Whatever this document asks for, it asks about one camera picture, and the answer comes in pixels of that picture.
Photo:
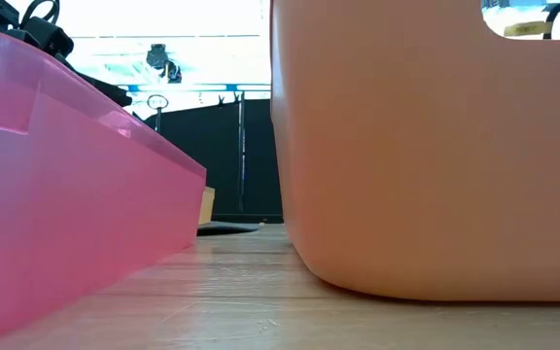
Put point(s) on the black backdrop panel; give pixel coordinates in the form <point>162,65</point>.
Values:
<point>202,160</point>

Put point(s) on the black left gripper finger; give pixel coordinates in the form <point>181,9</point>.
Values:
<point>100,87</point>

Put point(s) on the orange plastic basket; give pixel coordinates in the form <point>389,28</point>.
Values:
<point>406,170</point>

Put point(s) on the amber translucent plastic bin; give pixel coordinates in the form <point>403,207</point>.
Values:
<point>207,204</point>

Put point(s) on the red-pink translucent plastic bin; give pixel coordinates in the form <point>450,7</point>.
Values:
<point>66,194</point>

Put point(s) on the yellow tag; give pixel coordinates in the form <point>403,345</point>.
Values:
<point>528,28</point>

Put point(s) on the black stand pole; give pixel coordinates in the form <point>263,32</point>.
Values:
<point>241,146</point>

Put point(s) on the dark background device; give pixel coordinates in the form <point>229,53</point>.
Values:
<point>161,58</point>

